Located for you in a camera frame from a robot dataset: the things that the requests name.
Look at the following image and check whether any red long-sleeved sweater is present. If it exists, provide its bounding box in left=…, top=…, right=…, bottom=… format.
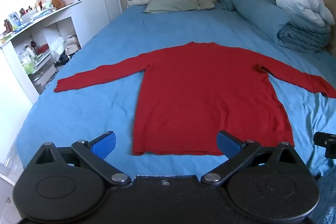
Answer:
left=54, top=42, right=336, bottom=156

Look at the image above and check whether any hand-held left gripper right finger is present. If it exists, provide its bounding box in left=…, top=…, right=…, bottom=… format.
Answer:
left=201, top=131, right=309, bottom=185

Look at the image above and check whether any rolled blue duvet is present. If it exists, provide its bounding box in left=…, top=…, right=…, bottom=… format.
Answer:
left=219, top=0, right=331, bottom=54

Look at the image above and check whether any bed with blue sheet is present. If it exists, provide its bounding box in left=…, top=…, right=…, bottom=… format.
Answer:
left=16, top=5, right=336, bottom=224

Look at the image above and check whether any white pillow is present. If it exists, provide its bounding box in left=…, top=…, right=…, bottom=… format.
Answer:
left=276, top=0, right=335, bottom=28

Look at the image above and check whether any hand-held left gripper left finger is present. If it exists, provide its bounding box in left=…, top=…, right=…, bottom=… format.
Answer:
left=28, top=131, right=132, bottom=186

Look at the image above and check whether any white plastic bag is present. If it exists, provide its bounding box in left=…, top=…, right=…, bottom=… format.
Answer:
left=53, top=37, right=66, bottom=62

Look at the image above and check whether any white shelf unit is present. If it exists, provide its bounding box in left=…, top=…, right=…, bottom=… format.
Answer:
left=0, top=0, right=82, bottom=105

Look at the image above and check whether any green packet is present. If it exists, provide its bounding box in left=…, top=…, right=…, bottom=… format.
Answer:
left=22, top=61, right=36, bottom=75

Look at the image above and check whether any blue and white packet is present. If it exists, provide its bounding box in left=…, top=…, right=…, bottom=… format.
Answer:
left=9, top=12, right=22, bottom=28

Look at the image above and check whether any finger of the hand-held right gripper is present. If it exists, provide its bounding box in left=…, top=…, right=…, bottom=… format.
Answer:
left=314, top=132, right=336, bottom=159

